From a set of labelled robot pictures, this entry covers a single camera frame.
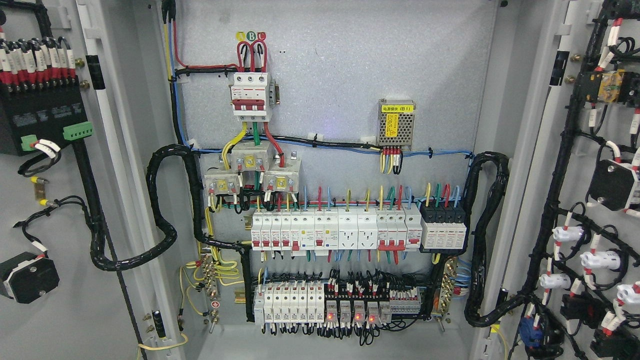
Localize clear current transformer blocks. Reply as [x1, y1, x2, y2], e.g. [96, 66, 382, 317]
[203, 140, 302, 199]

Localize metal mesh power supply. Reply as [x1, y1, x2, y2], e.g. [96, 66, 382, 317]
[376, 98, 416, 147]

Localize red three pole main breaker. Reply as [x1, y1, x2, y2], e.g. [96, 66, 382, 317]
[230, 71, 276, 123]

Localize lower relay terminal row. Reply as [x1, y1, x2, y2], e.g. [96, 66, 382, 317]
[253, 269, 426, 346]

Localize black surge protector module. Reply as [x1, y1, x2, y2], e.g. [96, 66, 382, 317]
[419, 202, 467, 255]

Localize black digital power meter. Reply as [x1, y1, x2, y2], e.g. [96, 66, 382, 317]
[0, 79, 94, 157]

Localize white breaker row on rail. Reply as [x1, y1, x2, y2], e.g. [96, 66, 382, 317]
[250, 207, 423, 256]

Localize black left cable conduit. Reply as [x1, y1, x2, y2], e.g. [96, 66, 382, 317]
[72, 144, 251, 272]

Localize black cable conduit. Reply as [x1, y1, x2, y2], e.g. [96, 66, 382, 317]
[463, 151, 512, 328]
[72, 144, 251, 272]

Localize black right cable conduit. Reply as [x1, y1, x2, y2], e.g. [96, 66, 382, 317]
[463, 151, 512, 328]

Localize yellow terminal post block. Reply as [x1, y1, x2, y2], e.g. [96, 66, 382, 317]
[29, 176, 58, 207]

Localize left door rotary selector switch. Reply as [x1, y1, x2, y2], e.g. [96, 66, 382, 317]
[0, 251, 60, 304]

